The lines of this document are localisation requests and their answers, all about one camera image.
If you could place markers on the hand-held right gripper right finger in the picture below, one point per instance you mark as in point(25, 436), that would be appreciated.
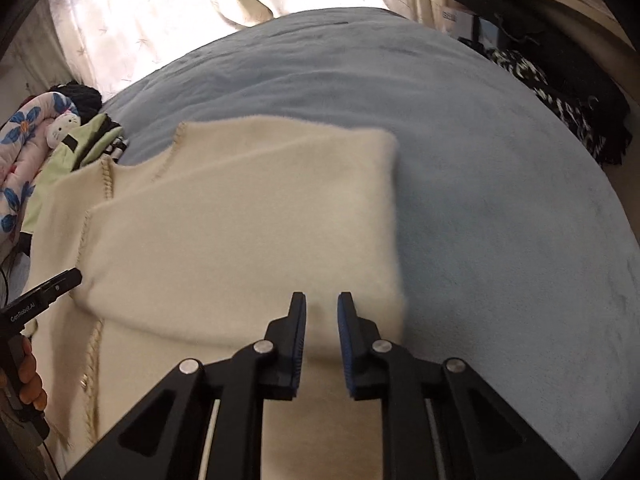
point(344, 345)

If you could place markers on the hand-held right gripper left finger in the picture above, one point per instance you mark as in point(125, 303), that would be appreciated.
point(300, 340)

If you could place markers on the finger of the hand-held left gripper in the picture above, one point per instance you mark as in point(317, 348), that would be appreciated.
point(60, 285)

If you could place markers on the cream fleece garment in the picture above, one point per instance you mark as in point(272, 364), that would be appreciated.
point(240, 210)

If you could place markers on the person's left hand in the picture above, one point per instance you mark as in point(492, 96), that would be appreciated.
point(29, 375)

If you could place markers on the white cat plush toy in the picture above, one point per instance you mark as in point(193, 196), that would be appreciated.
point(60, 129)

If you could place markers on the floral quilt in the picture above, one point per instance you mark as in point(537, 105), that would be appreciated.
point(20, 125)

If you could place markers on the black knit hat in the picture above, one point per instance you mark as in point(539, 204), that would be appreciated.
point(82, 94)

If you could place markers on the blue bed blanket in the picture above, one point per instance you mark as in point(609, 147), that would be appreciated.
point(500, 210)

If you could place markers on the white sheer curtain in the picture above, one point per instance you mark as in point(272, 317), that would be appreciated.
point(200, 5)

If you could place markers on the black and white patterned cloth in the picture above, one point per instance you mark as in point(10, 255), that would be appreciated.
point(555, 100)

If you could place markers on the white box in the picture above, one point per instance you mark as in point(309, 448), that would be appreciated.
point(454, 20)

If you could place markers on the black and white clothing pile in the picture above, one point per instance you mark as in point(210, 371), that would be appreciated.
point(600, 105)

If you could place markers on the wooden shelf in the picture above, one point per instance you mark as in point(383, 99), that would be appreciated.
point(565, 2)

